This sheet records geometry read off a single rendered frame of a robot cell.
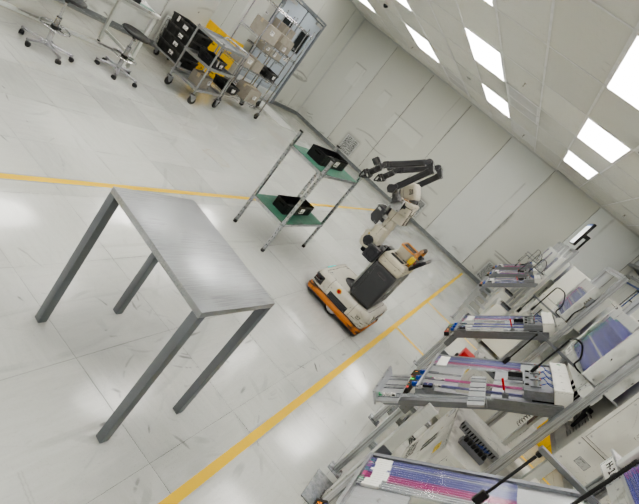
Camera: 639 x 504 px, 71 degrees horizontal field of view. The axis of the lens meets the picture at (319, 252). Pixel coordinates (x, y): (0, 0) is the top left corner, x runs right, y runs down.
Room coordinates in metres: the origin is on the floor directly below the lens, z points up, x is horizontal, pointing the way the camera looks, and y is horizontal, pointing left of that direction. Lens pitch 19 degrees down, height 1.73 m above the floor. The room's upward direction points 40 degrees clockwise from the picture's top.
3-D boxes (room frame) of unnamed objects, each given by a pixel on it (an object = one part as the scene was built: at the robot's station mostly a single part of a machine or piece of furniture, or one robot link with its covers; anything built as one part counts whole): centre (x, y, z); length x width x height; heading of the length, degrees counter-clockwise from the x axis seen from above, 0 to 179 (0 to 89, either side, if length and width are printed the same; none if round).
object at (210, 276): (1.70, 0.41, 0.40); 0.70 x 0.45 x 0.80; 67
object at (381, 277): (4.07, -0.60, 0.59); 0.55 x 0.34 x 0.83; 164
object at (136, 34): (5.12, 3.26, 0.28); 0.54 x 0.52 x 0.57; 97
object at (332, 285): (4.10, -0.51, 0.16); 0.67 x 0.64 x 0.25; 74
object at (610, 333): (2.35, -1.45, 1.52); 0.51 x 0.13 x 0.27; 164
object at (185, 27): (7.27, 3.88, 0.38); 0.65 x 0.46 x 0.75; 77
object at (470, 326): (3.80, -1.82, 0.66); 1.01 x 0.73 x 1.31; 74
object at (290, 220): (4.41, 0.50, 0.55); 0.91 x 0.46 x 1.10; 164
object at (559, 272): (6.89, -2.90, 0.95); 1.36 x 0.82 x 1.90; 74
